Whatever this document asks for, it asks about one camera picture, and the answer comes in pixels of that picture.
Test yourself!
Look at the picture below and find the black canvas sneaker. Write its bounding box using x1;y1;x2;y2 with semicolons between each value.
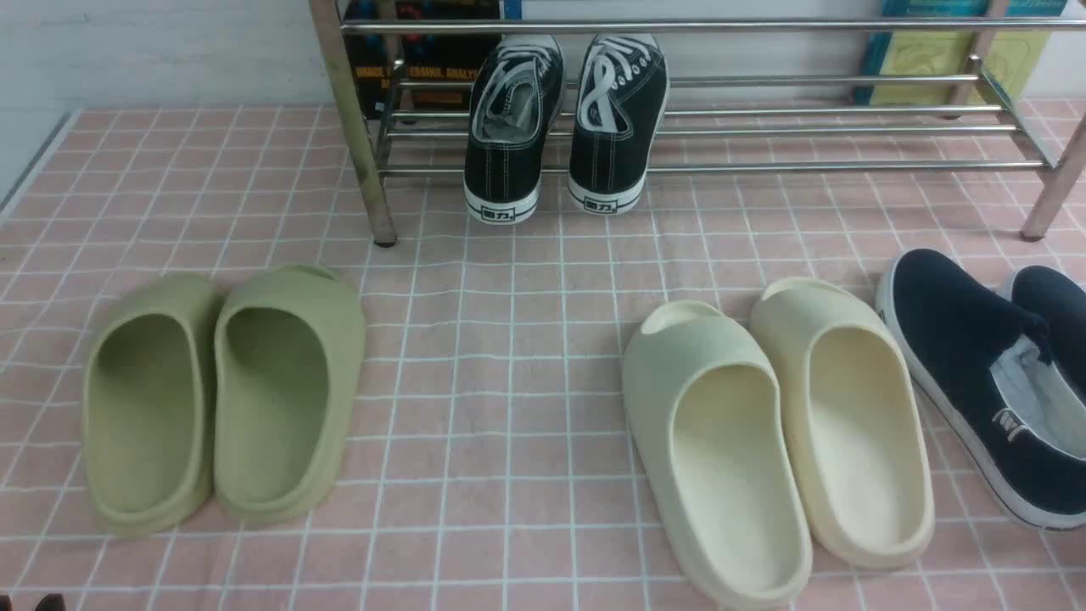
464;34;565;225
568;31;669;216

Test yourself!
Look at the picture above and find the right black canvas sneaker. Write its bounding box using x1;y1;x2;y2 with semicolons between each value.
568;31;669;216

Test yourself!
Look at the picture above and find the stainless steel shoe rack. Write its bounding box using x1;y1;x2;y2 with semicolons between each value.
310;1;1083;249

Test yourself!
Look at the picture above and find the black book with orange text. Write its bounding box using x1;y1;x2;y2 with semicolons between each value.
344;1;505;120

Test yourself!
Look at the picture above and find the teal and yellow book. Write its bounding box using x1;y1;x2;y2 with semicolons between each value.
853;1;1051;107

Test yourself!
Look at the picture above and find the right green foam slide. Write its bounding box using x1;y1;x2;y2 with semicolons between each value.
213;264;367;525

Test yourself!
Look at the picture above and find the left green foam slide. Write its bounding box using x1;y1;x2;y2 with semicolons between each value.
83;273;222;537

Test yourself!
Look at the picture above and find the cream foam slide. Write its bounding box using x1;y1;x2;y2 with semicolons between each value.
749;277;935;571
621;300;812;610

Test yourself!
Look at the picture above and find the left black canvas sneaker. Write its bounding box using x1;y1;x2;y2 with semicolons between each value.
464;34;565;225

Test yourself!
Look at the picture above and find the right cream foam slide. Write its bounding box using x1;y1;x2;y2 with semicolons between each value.
749;277;935;571

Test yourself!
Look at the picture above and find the left cream foam slide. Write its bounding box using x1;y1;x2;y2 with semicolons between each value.
621;300;812;610

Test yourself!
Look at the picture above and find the pink checkered floor cloth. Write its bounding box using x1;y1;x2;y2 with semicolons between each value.
1;107;1083;610

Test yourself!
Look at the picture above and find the navy slip-on shoe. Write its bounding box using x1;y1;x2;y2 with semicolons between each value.
876;249;1085;531
1002;266;1085;400

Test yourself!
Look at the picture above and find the green foam slide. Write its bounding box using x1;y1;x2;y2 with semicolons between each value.
83;273;222;537
213;264;367;525

